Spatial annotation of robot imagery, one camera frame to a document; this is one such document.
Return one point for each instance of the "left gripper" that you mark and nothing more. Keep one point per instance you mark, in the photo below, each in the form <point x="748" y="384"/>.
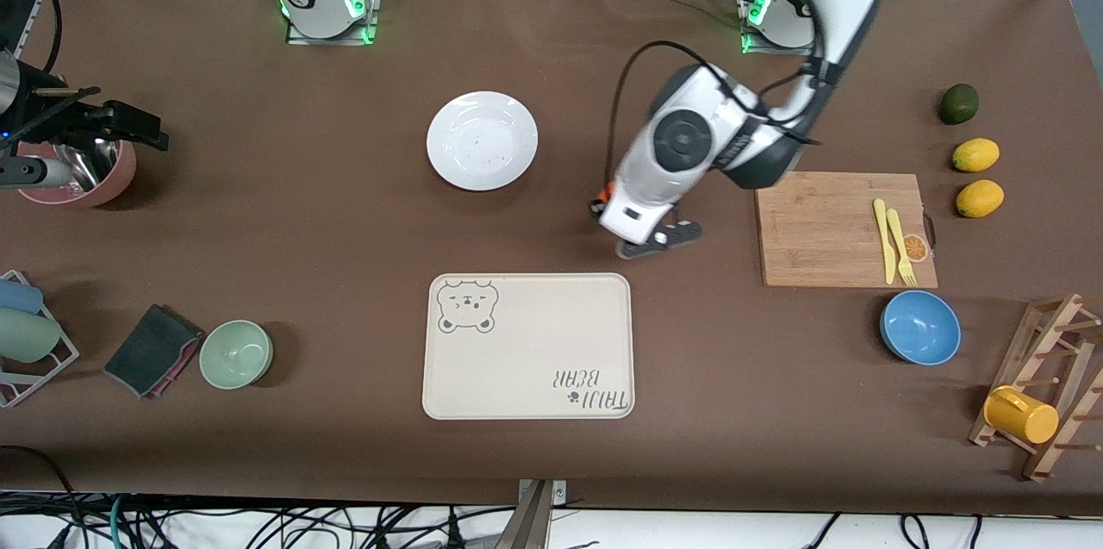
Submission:
<point x="594" y="208"/>

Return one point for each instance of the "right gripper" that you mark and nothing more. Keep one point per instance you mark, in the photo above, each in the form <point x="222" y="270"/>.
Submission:
<point x="53" y="120"/>

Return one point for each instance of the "white round plate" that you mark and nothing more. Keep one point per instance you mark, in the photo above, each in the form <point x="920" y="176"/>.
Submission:
<point x="482" y="140"/>

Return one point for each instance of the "metal scoop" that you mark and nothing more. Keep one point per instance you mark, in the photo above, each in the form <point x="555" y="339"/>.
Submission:
<point x="90" y="165"/>

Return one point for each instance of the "pink bowl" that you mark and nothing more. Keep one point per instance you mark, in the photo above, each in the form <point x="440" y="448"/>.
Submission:
<point x="121" y="178"/>

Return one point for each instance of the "cream tray with bear print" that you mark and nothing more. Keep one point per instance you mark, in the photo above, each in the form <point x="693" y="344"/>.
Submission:
<point x="534" y="342"/>

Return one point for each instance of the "light blue cup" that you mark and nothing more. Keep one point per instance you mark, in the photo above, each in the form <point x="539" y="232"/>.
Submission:
<point x="19" y="296"/>

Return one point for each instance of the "wooden cutting board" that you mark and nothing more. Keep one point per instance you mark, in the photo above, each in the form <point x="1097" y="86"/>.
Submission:
<point x="819" y="230"/>

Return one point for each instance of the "dark grey folded cloth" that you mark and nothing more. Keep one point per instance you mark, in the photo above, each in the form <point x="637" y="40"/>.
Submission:
<point x="153" y="351"/>

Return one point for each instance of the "pale green cup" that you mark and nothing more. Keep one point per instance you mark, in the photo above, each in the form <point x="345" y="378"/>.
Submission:
<point x="26" y="335"/>

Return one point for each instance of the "pale green bowl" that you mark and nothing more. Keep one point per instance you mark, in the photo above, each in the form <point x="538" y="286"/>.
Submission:
<point x="236" y="354"/>

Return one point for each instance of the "yellow plastic knife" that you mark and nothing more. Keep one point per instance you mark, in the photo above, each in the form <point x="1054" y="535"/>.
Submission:
<point x="884" y="239"/>

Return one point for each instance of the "yellow plastic fork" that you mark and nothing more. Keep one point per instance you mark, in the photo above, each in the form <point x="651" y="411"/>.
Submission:
<point x="902" y="252"/>

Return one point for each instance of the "blue bowl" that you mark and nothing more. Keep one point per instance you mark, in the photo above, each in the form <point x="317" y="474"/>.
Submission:
<point x="920" y="327"/>

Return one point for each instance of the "green lime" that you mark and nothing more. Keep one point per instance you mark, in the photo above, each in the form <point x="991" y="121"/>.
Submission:
<point x="958" y="103"/>

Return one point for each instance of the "yellow lemon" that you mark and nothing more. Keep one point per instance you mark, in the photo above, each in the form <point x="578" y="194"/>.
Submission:
<point x="975" y="154"/>
<point x="980" y="198"/>

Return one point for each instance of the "yellow mug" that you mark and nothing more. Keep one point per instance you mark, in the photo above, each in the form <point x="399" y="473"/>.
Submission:
<point x="1021" y="416"/>

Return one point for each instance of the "wooden peg drying rack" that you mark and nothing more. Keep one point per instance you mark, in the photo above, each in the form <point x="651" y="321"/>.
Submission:
<point x="1077" y="394"/>

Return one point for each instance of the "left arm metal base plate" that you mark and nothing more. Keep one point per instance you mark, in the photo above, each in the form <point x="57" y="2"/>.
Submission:
<point x="754" y="45"/>

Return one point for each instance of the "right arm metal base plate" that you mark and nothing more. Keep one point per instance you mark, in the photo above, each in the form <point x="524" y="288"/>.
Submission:
<point x="369" y="15"/>

